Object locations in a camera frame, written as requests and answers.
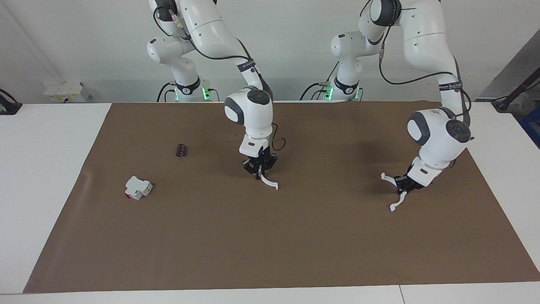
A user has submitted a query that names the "white half-ring pipe clamp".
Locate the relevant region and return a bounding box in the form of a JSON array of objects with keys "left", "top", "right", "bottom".
[
  {"left": 258, "top": 166, "right": 279, "bottom": 190},
  {"left": 381, "top": 172, "right": 409, "bottom": 212}
]

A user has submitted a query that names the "brown paper table mat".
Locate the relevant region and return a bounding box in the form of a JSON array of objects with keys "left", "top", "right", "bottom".
[{"left": 23, "top": 100, "right": 540, "bottom": 294}]

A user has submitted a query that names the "blue box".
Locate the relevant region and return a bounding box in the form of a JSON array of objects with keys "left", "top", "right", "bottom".
[{"left": 520, "top": 108, "right": 540, "bottom": 149}]

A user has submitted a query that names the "black tripod leg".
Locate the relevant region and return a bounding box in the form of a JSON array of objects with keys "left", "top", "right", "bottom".
[{"left": 491, "top": 68, "right": 540, "bottom": 112}]

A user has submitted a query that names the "black left base cable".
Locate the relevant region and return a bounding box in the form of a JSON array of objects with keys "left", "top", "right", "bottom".
[{"left": 300, "top": 63, "right": 340, "bottom": 101}]

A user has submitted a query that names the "black base cable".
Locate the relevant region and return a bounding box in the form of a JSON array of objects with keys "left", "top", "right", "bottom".
[
  {"left": 300, "top": 63, "right": 340, "bottom": 101},
  {"left": 157, "top": 81, "right": 178, "bottom": 103}
]

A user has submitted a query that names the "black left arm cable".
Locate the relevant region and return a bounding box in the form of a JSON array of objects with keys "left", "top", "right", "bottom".
[{"left": 361, "top": 0, "right": 473, "bottom": 169}]

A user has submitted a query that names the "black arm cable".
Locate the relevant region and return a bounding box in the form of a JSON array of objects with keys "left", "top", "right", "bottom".
[
  {"left": 152, "top": 0, "right": 287, "bottom": 151},
  {"left": 361, "top": 0, "right": 473, "bottom": 169}
]

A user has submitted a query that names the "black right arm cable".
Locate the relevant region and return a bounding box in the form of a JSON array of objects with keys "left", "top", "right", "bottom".
[{"left": 152, "top": 0, "right": 287, "bottom": 151}]

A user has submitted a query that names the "white circuit breaker red switch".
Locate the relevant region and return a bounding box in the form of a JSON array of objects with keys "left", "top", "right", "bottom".
[{"left": 124, "top": 176, "right": 153, "bottom": 201}]

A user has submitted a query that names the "black right base cable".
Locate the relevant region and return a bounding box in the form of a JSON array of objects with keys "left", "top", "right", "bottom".
[{"left": 157, "top": 81, "right": 178, "bottom": 103}]

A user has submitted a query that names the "black clamp mount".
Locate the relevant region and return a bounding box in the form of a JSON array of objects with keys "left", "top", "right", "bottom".
[{"left": 0, "top": 89, "right": 22, "bottom": 115}]

